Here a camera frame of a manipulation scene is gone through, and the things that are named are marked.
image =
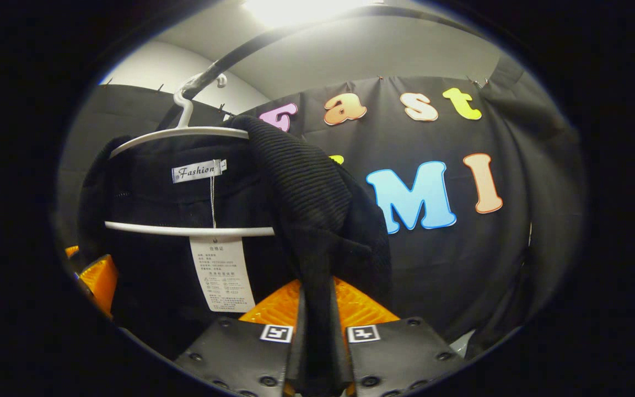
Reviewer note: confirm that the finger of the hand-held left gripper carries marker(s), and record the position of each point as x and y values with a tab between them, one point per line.
71	251
100	281

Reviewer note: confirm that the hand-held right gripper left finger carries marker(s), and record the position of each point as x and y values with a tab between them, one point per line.
240	353

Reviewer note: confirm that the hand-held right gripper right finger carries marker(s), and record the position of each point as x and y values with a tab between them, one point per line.
400	353

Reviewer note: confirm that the white plastic clothes hanger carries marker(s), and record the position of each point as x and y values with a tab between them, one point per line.
185	229

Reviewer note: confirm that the black jacket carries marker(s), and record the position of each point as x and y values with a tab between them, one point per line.
306	182

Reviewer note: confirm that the white paper hang tag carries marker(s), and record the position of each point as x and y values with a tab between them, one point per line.
221	275

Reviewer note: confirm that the black backdrop cloth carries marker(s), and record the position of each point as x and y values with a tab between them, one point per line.
461	264

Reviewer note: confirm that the large ceiling light panel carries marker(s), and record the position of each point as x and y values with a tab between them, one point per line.
295	11

